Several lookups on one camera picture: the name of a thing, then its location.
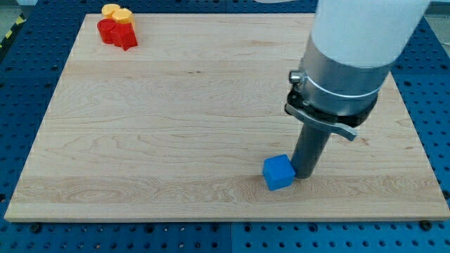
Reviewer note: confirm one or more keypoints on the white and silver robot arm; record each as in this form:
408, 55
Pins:
350, 50

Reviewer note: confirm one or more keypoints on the red cylinder block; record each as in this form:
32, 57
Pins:
105, 27

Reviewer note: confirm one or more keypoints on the red star block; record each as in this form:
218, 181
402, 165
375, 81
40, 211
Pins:
123, 36

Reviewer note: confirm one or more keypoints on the blue cube block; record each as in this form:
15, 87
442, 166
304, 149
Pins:
278, 172

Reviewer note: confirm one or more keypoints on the light wooden board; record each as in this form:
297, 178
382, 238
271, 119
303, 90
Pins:
178, 128

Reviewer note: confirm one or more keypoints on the yellow hexagon block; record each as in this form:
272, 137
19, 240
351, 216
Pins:
123, 16

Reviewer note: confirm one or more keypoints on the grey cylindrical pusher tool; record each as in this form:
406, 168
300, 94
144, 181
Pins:
308, 150

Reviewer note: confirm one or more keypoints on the yellow cylinder block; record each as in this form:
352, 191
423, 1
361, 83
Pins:
108, 9

